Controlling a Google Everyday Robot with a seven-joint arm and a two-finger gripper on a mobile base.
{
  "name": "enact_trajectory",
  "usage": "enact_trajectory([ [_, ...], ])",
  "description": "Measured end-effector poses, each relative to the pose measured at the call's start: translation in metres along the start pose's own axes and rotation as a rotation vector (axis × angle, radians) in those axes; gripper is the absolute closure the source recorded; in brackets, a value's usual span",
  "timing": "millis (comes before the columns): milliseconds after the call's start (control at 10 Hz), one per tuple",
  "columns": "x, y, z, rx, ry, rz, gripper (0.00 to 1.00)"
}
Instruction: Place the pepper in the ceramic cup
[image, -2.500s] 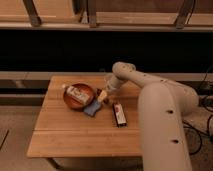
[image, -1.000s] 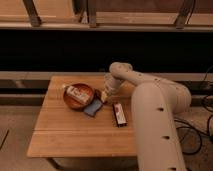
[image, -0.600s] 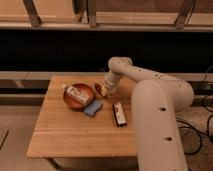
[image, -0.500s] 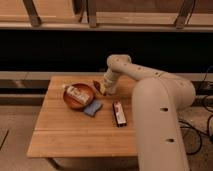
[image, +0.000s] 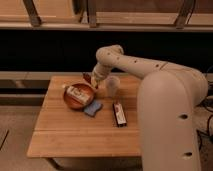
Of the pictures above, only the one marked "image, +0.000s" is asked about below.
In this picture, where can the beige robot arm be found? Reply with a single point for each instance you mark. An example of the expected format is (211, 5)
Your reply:
(166, 98)

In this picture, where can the dark red pepper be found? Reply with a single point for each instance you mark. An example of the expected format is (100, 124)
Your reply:
(88, 79)

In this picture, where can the black red candy bar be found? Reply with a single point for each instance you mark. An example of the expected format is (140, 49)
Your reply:
(119, 114)

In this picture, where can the blue sponge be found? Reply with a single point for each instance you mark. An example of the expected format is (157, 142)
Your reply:
(93, 108)

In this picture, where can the white ceramic cup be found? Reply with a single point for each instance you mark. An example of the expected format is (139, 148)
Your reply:
(112, 84)

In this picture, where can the wooden table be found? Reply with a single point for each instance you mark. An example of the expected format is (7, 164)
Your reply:
(63, 132)

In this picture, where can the brown wooden bowl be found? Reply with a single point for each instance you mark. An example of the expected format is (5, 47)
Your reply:
(72, 103)

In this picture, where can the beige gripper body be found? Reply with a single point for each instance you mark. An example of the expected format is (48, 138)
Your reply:
(95, 82)

